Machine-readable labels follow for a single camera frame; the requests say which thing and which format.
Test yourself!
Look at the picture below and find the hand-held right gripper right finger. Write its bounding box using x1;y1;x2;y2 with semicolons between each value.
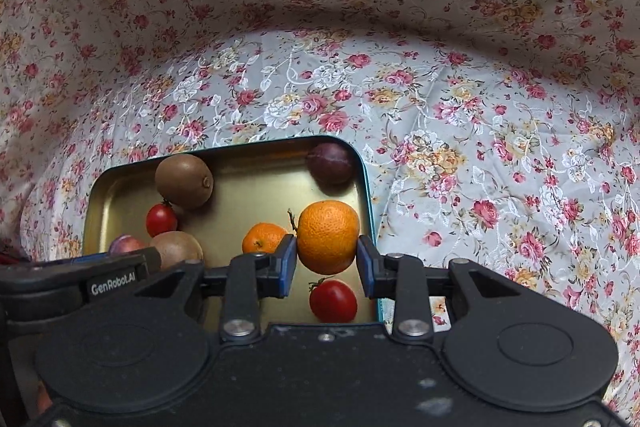
356;235;531;340

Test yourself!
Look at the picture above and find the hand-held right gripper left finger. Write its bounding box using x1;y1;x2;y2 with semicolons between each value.
135;234;299;340

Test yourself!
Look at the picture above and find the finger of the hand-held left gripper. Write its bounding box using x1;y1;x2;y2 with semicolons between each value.
45;248;163;275

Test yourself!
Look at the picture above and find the purple plum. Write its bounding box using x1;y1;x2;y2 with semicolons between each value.
306;142;356;186
108;234;148;256

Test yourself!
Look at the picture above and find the small tangerine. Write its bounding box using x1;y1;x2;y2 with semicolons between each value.
242;222;288;255

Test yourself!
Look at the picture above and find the red cherry tomato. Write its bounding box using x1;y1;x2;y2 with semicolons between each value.
145;203;179;238
309;278;359;324

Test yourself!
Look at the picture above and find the large tangerine with stem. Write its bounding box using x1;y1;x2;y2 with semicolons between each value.
287;200;361;275

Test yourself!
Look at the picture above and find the brown kiwi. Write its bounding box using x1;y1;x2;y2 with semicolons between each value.
149;231;205;269
154;154;215;209

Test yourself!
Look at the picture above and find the gold metal tin tray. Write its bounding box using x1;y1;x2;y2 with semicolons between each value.
82;136;396;325

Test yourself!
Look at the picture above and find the floral printed cloth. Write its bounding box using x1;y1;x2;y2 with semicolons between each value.
0;0;640;427

